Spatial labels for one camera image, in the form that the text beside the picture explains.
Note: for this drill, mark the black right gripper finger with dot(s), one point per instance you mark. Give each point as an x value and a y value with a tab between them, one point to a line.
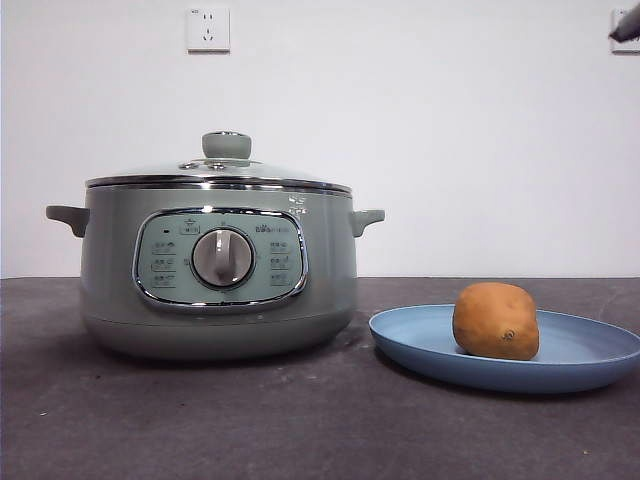
627	25

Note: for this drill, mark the brown potato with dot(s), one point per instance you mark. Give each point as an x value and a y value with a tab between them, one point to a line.
495	320

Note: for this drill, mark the glass lid with green knob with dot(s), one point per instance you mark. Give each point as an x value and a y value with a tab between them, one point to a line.
226	145

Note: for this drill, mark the blue round plate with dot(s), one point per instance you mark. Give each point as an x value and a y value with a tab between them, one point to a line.
415	335

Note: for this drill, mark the pale green electric steamer pot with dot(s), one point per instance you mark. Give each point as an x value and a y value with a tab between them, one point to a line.
115	250

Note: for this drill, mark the white wall socket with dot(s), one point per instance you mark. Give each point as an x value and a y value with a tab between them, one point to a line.
625	46
208	30

